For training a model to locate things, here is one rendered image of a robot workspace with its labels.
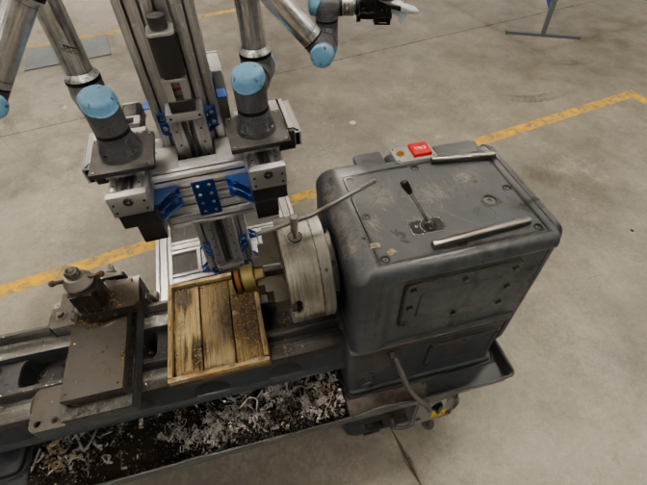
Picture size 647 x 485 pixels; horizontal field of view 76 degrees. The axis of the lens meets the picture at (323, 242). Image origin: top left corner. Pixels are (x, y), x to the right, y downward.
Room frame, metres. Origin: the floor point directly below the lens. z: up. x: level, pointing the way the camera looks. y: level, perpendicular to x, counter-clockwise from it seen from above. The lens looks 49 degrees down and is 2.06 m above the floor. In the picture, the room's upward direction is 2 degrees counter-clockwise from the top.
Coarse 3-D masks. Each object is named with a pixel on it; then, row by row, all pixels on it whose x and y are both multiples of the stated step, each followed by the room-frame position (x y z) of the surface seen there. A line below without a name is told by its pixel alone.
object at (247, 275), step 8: (248, 264) 0.76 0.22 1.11; (232, 272) 0.73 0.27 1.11; (240, 272) 0.73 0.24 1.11; (248, 272) 0.73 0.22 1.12; (256, 272) 0.73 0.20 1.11; (264, 272) 0.76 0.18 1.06; (232, 280) 0.71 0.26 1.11; (240, 280) 0.71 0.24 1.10; (248, 280) 0.71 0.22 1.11; (256, 280) 0.71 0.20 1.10; (240, 288) 0.69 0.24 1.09; (248, 288) 0.69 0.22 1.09; (256, 288) 0.69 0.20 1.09
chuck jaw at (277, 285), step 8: (264, 280) 0.71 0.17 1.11; (272, 280) 0.70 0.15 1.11; (280, 280) 0.70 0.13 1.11; (264, 288) 0.69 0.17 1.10; (272, 288) 0.67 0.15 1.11; (280, 288) 0.67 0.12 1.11; (272, 296) 0.66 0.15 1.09; (280, 296) 0.64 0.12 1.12; (288, 296) 0.64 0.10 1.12; (280, 304) 0.62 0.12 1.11; (288, 304) 0.62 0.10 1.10; (296, 304) 0.62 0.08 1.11
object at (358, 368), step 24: (336, 312) 0.74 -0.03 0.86; (432, 336) 0.64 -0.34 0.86; (456, 336) 0.67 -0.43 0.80; (480, 336) 0.69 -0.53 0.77; (360, 360) 0.60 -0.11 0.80; (384, 360) 0.62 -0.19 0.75; (408, 360) 0.64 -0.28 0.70; (432, 360) 0.65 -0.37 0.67; (456, 360) 0.68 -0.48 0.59; (480, 360) 0.69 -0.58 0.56; (360, 384) 0.60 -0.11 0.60; (384, 384) 0.61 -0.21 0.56; (360, 432) 0.61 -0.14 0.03
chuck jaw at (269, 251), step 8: (272, 232) 0.82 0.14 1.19; (264, 240) 0.80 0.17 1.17; (272, 240) 0.80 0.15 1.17; (264, 248) 0.78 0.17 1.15; (272, 248) 0.79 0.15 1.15; (256, 256) 0.77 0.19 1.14; (264, 256) 0.77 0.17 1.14; (272, 256) 0.77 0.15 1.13; (256, 264) 0.75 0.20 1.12; (264, 264) 0.75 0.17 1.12
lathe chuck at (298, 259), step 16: (304, 224) 0.79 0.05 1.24; (288, 240) 0.74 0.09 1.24; (304, 240) 0.74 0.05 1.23; (288, 256) 0.69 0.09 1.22; (304, 256) 0.70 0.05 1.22; (288, 272) 0.66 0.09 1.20; (304, 272) 0.66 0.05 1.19; (320, 272) 0.66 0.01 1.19; (288, 288) 0.64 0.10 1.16; (304, 288) 0.63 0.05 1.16; (320, 288) 0.64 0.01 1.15; (304, 304) 0.61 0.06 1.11; (320, 304) 0.62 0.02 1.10
